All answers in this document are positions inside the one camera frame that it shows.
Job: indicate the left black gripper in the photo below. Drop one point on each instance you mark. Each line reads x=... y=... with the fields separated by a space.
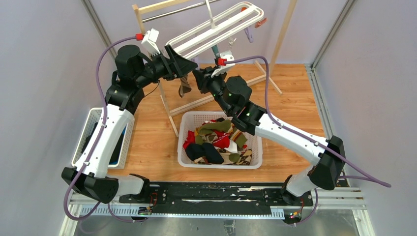
x=177 y=66

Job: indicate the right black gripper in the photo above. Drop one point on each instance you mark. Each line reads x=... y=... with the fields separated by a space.
x=203 y=78

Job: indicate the brown striped sock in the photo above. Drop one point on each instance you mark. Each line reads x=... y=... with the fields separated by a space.
x=185 y=86

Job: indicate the white plastic clip hanger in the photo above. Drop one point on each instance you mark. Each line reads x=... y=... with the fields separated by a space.
x=216 y=30

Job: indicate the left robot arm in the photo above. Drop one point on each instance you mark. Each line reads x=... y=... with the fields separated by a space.
x=134 y=72

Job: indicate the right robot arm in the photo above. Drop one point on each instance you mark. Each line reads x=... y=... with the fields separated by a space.
x=232 y=95

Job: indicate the teal hanger clip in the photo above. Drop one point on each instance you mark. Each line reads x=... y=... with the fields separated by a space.
x=215 y=51

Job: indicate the pile of colourful socks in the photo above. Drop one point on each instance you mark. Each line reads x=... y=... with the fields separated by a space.
x=217 y=142

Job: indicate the orange hanger clip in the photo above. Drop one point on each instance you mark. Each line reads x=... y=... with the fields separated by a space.
x=260 y=23

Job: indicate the white centre laundry basket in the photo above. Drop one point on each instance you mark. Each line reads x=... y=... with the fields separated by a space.
x=191 y=120

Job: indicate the white laundry basket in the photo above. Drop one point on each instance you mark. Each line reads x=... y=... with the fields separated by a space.
x=191 y=120
x=95 y=116

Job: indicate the wooden clothes rack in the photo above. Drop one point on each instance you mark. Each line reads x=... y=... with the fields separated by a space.
x=139 y=11

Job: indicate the white left laundry basket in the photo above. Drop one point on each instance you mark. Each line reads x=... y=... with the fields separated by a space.
x=95 y=116

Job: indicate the dark clothes in left basket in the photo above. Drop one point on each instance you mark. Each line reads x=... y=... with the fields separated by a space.
x=116 y=152

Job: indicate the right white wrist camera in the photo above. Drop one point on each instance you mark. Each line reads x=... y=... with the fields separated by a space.
x=224 y=63

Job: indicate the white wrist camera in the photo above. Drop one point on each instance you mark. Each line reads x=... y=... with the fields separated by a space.
x=149 y=42
x=224 y=63

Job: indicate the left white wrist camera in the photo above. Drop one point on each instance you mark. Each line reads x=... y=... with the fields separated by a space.
x=149 y=42

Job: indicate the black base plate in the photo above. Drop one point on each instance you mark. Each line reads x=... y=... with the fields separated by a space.
x=216 y=198

